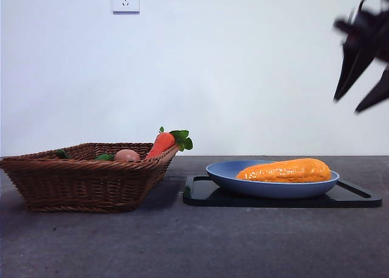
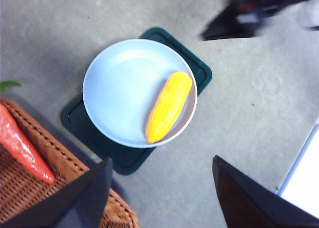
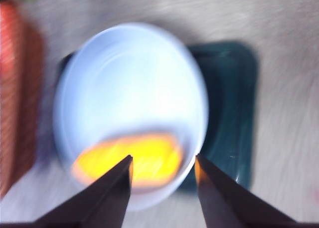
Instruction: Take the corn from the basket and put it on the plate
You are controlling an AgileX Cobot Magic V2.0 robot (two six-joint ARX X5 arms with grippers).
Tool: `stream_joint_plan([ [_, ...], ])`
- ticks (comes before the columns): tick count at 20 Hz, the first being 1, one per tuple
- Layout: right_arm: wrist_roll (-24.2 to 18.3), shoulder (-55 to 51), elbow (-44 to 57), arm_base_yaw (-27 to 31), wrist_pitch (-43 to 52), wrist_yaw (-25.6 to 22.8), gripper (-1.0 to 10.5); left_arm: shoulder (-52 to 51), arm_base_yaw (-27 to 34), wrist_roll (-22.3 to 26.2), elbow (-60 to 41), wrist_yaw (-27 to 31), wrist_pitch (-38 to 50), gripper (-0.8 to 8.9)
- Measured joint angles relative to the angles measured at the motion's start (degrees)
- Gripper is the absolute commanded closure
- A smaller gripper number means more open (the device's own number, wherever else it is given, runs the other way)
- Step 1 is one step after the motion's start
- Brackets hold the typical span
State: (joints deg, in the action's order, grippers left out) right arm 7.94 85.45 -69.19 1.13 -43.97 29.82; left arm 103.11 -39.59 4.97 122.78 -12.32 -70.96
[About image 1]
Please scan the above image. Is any brown woven wicker basket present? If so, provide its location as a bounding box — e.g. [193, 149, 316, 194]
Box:
[0, 142, 181, 214]

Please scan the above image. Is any blue round plate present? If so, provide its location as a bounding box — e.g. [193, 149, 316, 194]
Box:
[205, 160, 341, 199]

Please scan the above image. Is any brown egg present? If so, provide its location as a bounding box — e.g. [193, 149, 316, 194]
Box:
[114, 149, 142, 162]

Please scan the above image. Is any orange carrot with green leaves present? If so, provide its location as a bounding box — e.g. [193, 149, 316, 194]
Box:
[145, 126, 194, 160]

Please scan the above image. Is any black rectangular tray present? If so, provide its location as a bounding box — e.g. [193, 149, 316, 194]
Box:
[182, 175, 383, 208]

